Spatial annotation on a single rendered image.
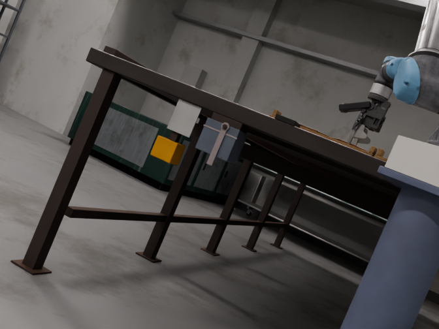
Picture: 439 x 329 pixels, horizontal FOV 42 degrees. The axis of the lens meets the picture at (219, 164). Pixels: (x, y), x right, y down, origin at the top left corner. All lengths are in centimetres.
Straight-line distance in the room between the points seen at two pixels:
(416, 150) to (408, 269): 31
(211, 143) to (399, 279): 83
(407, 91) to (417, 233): 38
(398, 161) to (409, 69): 25
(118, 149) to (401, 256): 575
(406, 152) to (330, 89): 690
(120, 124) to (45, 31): 288
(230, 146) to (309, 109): 646
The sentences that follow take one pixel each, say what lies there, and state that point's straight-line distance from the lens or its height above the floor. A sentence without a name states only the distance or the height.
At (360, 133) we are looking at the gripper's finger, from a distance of 211.
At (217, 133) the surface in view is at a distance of 203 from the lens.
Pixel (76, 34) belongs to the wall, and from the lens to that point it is 906.
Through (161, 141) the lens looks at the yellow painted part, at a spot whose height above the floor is 68.
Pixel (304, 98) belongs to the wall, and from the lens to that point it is 850.
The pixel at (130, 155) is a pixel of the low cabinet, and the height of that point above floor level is 22.
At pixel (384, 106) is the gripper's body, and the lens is 216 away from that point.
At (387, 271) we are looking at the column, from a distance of 159.
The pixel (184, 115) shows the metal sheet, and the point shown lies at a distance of 212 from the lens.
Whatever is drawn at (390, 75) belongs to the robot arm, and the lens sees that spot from 206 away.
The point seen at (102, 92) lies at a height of 77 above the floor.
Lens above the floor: 75
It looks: 2 degrees down
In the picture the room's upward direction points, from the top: 23 degrees clockwise
